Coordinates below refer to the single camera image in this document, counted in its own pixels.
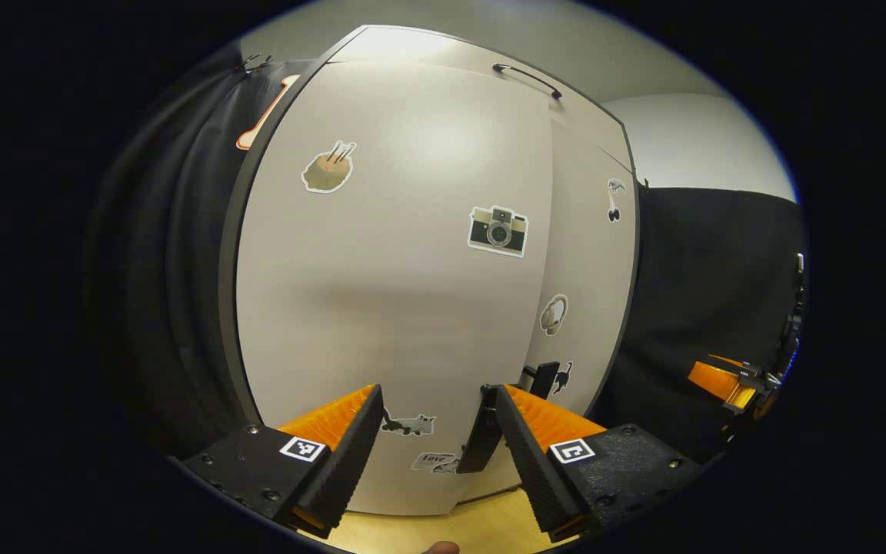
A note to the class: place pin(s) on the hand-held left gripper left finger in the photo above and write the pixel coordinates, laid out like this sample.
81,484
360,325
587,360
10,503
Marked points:
343,462

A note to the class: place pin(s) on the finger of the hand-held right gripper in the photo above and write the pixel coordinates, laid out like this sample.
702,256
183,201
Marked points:
716,381
743,368

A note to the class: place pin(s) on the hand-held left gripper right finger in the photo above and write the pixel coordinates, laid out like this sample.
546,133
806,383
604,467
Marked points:
539,469

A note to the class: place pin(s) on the white shoe cabinet door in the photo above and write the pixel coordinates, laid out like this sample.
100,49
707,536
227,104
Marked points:
589,292
397,323

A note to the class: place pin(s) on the white shoe cabinet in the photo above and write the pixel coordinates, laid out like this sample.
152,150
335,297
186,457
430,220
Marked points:
412,308

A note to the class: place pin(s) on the white cabinet drawer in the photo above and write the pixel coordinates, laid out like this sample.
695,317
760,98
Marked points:
443,58

